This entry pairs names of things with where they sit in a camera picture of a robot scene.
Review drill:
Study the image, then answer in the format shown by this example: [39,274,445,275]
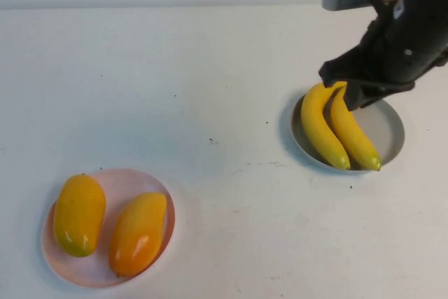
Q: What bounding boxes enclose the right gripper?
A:
[318,0,448,111]

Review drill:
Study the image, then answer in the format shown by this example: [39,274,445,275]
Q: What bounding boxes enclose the yellow plastic banana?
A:
[300,81,351,171]
[328,81,382,172]

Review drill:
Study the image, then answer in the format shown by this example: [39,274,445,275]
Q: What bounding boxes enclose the orange blushed mango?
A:
[108,192,168,278]

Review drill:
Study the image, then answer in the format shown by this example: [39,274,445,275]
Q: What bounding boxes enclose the yellow mango with green tip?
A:
[52,173,106,258]

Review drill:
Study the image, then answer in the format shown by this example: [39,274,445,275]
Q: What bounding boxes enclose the grey round plate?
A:
[290,92,406,176]

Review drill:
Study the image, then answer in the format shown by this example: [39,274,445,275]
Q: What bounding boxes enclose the pink round plate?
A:
[41,167,176,288]

